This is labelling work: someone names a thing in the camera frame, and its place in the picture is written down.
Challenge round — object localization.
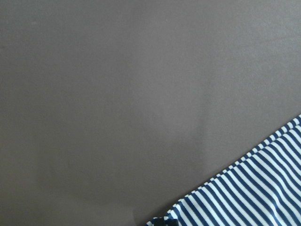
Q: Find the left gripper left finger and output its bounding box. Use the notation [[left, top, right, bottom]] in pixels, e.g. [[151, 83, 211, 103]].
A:
[[153, 218, 165, 226]]

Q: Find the navy white striped polo shirt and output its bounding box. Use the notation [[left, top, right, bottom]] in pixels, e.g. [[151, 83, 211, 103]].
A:
[[143, 114, 301, 226]]

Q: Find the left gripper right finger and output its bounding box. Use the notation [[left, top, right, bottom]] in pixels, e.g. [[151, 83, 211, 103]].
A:
[[166, 219, 178, 226]]

